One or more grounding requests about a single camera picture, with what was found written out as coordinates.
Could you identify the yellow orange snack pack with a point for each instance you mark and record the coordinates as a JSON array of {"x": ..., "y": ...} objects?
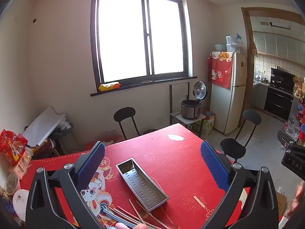
[{"x": 108, "y": 86}]

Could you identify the grey stool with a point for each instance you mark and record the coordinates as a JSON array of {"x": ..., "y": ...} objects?
[{"x": 63, "y": 133}]

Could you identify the perforated metal utensil tray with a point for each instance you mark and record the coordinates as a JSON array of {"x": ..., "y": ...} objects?
[{"x": 140, "y": 183}]

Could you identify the pink white bottle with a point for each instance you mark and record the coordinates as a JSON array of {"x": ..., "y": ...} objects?
[{"x": 22, "y": 167}]

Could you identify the red snack bag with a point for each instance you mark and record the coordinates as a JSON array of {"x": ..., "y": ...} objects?
[{"x": 12, "y": 145}]

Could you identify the black round-back chair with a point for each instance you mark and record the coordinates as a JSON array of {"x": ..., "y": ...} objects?
[
  {"x": 124, "y": 114},
  {"x": 232, "y": 145}
]

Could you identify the white storage boxes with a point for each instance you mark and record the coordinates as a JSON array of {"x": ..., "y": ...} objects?
[{"x": 230, "y": 44}]

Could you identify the green printed bag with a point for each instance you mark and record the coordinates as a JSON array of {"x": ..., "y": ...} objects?
[{"x": 205, "y": 126}]

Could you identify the person's right hand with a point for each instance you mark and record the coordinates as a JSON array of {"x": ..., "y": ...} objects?
[{"x": 299, "y": 198}]

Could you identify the cream refrigerator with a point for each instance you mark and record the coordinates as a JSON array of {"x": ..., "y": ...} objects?
[{"x": 234, "y": 105}]

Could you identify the pale green bowl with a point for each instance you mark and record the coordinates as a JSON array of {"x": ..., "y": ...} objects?
[{"x": 220, "y": 47}]

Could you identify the pink chopstick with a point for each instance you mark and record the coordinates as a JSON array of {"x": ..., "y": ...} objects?
[{"x": 133, "y": 216}]

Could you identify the red printed table mat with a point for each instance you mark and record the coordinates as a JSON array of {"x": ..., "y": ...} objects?
[{"x": 171, "y": 162}]

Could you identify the white round container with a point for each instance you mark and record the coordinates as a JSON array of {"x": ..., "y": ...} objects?
[{"x": 20, "y": 202}]

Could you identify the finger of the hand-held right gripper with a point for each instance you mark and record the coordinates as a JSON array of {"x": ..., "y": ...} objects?
[{"x": 287, "y": 139}]

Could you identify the white board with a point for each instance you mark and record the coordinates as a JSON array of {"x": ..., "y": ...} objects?
[{"x": 45, "y": 124}]

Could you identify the dark framed window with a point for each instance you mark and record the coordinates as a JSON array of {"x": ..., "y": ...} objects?
[{"x": 143, "y": 35}]

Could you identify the clear shallow dish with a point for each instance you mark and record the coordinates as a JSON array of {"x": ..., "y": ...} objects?
[{"x": 146, "y": 81}]

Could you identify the wooden door frame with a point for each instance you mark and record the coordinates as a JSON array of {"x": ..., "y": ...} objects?
[{"x": 246, "y": 52}]

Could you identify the pink spoon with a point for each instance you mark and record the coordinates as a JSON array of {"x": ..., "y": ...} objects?
[{"x": 119, "y": 226}]

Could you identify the steel pressure cooker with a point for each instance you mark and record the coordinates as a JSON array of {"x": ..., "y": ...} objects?
[{"x": 190, "y": 108}]

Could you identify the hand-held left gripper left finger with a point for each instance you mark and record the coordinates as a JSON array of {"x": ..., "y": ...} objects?
[{"x": 91, "y": 165}]

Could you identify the grey kitchen wall cabinets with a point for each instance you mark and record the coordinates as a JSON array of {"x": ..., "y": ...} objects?
[{"x": 281, "y": 44}]

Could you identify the clear glass jar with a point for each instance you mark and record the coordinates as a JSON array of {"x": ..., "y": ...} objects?
[{"x": 10, "y": 183}]

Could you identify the beige chopstick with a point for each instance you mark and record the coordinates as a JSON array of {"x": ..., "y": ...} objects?
[
  {"x": 137, "y": 211},
  {"x": 149, "y": 213}
]

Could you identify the cardboard box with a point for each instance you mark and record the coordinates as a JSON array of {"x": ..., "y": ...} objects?
[{"x": 281, "y": 202}]

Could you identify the black kitchen stove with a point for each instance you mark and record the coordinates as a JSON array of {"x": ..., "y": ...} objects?
[{"x": 277, "y": 100}]

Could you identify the small white side table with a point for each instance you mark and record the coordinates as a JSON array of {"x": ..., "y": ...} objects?
[{"x": 177, "y": 116}]

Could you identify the dark metal frame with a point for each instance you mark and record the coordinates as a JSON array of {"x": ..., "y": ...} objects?
[{"x": 170, "y": 97}]

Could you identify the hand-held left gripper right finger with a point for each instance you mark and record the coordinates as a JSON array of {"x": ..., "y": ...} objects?
[{"x": 214, "y": 167}]

